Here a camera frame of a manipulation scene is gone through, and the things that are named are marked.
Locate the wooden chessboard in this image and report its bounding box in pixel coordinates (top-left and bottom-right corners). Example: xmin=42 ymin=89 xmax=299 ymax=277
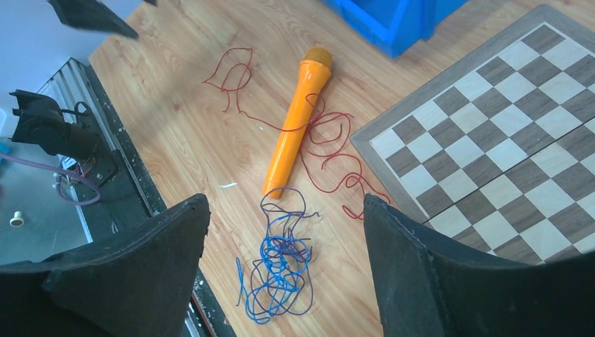
xmin=352 ymin=5 xmax=594 ymax=264

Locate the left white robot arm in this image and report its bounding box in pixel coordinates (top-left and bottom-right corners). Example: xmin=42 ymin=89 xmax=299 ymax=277
xmin=2 ymin=1 xmax=139 ymax=160

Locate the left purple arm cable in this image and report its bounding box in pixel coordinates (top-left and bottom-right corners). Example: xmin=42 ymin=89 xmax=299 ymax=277
xmin=0 ymin=152 xmax=102 ymax=207

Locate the purple thin wire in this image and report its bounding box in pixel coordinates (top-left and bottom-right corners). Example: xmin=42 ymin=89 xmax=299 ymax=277
xmin=250 ymin=187 xmax=321 ymax=318

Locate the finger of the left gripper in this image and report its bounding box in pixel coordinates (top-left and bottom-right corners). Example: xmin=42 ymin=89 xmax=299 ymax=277
xmin=48 ymin=0 xmax=139 ymax=40

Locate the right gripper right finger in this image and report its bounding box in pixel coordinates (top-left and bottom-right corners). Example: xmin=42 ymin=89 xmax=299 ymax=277
xmin=363 ymin=194 xmax=594 ymax=336

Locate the red thin wire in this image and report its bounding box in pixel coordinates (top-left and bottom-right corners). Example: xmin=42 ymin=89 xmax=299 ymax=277
xmin=202 ymin=46 xmax=392 ymax=221

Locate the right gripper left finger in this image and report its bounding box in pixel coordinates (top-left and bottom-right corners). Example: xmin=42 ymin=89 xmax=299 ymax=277
xmin=1 ymin=194 xmax=210 ymax=336

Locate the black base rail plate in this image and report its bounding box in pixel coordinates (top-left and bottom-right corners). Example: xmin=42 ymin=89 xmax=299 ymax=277
xmin=80 ymin=65 xmax=236 ymax=336

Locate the blue three-compartment bin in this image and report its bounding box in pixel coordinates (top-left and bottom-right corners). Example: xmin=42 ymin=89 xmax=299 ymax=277
xmin=323 ymin=0 xmax=467 ymax=58

